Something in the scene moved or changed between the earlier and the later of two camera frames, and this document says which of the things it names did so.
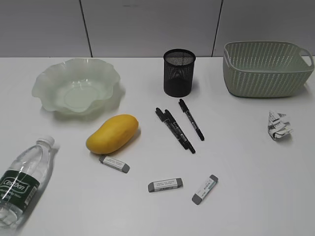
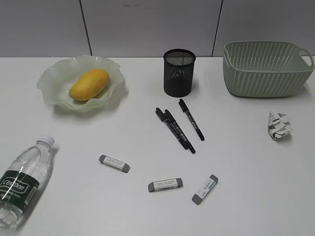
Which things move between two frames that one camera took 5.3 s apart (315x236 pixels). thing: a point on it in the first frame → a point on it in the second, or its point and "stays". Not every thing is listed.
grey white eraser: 114,163 stays
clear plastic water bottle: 19,182 stays
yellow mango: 112,134 → 90,85
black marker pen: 172,128 stays
